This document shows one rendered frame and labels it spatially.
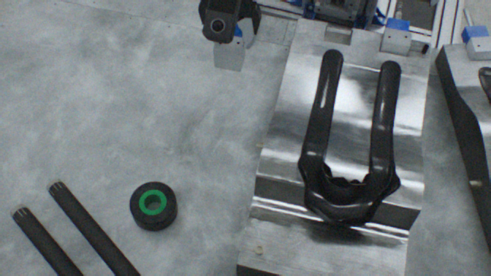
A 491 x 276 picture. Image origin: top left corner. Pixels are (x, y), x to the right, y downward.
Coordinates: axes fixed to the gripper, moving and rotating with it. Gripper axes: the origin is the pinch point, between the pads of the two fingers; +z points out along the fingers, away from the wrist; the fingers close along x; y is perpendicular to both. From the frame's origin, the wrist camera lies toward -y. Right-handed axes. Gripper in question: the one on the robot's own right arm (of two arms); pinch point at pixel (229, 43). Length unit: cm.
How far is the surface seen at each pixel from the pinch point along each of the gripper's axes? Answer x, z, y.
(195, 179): 1.4, 15.0, -20.3
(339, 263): -25.9, 8.9, -31.5
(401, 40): -29.9, 3.4, 11.2
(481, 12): -75, 95, 116
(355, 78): -23.1, 6.4, 2.8
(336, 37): -18.2, 8.7, 13.5
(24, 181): 31.2, 14.9, -28.3
